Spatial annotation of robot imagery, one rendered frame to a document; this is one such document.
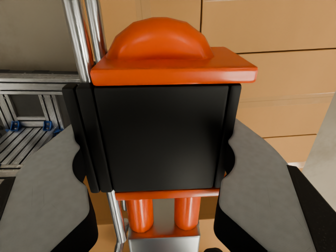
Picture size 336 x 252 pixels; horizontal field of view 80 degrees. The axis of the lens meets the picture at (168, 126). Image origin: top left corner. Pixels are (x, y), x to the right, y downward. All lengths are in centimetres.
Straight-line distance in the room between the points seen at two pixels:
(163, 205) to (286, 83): 85
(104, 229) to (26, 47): 126
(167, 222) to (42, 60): 140
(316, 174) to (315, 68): 157
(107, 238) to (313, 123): 100
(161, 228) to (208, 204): 28
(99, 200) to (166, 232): 31
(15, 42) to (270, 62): 137
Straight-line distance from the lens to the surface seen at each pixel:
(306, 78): 102
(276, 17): 88
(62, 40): 143
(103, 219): 45
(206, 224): 46
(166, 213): 20
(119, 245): 23
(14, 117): 147
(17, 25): 152
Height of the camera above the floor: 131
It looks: 59 degrees down
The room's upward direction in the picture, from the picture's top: 173 degrees clockwise
